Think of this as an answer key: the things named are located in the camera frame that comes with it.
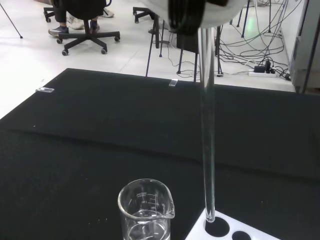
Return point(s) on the black bench cloth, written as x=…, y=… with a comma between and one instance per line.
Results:
x=100, y=125

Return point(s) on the black tripod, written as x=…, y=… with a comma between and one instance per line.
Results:
x=157, y=32
x=269, y=20
x=188, y=42

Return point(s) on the thin black tripod leg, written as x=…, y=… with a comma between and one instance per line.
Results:
x=11, y=22

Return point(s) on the clear glass beaker with water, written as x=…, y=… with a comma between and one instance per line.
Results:
x=146, y=225

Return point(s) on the black plug adapter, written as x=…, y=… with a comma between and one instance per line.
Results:
x=259, y=69

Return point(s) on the white test tube rack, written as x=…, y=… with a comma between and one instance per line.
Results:
x=197, y=232

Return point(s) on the white power strip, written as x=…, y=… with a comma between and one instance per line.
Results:
x=262, y=74

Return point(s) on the black chair base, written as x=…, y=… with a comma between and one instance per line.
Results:
x=142, y=11

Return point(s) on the person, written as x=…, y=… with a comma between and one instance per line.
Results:
x=60, y=13

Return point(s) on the black office chair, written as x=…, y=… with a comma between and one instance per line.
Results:
x=86, y=30

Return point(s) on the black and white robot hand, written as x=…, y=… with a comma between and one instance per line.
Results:
x=182, y=15

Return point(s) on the grey metal cabinet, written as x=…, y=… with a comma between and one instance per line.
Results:
x=305, y=37

